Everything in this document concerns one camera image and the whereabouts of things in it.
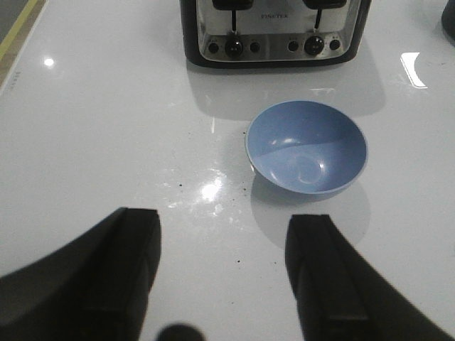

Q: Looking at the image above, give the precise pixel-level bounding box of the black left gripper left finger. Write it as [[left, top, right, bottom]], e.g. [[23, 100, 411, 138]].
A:
[[1, 207, 161, 340]]

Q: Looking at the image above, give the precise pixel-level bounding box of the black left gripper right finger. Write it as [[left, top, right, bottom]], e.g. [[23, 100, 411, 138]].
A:
[[285, 215, 453, 340]]

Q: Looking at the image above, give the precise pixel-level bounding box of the blue bowl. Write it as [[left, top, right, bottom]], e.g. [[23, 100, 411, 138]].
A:
[[245, 100, 368, 197]]

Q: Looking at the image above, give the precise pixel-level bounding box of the black and steel toaster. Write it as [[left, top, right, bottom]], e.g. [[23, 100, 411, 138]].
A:
[[179, 1, 371, 69]]

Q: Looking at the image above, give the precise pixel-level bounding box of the dark blue saucepan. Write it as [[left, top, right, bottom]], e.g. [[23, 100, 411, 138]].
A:
[[441, 0, 455, 39]]

